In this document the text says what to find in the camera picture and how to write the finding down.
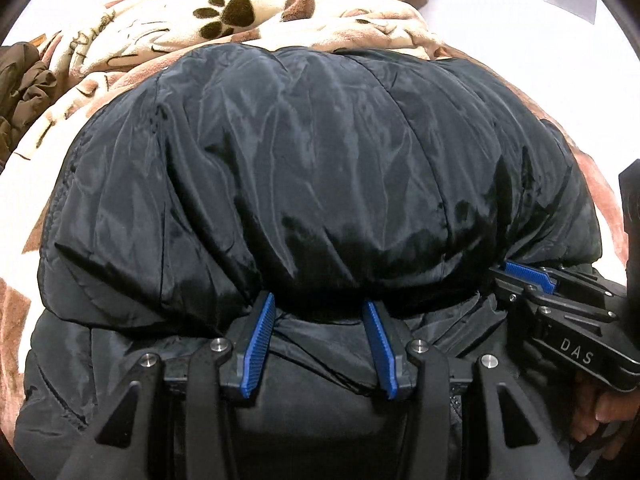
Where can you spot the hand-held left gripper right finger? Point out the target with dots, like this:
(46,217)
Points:
(380,345)

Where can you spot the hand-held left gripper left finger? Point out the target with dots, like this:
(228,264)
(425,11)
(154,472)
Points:
(257,340)

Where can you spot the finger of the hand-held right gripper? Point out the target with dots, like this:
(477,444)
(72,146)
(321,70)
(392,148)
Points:
(525,272)
(510,287)

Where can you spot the black puffer jacket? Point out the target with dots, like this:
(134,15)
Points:
(300,160)

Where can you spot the person's right hand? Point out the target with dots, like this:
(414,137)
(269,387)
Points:
(607,407)

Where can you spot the paw print fleece blanket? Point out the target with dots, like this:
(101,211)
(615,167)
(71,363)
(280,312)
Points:
(125,35)

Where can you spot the brown puffer jacket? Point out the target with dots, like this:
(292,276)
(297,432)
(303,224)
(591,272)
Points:
(25,90)

